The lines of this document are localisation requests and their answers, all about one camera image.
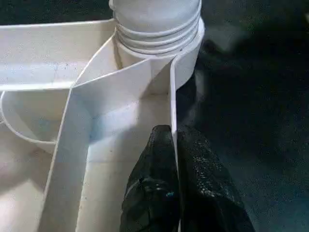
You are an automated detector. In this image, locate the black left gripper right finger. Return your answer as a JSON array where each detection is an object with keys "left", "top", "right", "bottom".
[{"left": 177, "top": 124, "right": 254, "bottom": 232}]

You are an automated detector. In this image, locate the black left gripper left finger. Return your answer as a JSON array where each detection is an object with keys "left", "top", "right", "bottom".
[{"left": 120, "top": 124, "right": 181, "bottom": 232}]

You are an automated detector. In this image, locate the white plastic table top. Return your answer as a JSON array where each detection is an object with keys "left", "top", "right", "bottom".
[{"left": 0, "top": 18, "right": 206, "bottom": 232}]

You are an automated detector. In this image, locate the white plastic table leg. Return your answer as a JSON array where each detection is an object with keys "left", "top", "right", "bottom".
[{"left": 108, "top": 0, "right": 203, "bottom": 56}]

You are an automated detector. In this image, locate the black work mat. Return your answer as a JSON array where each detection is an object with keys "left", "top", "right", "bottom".
[{"left": 0, "top": 0, "right": 309, "bottom": 232}]

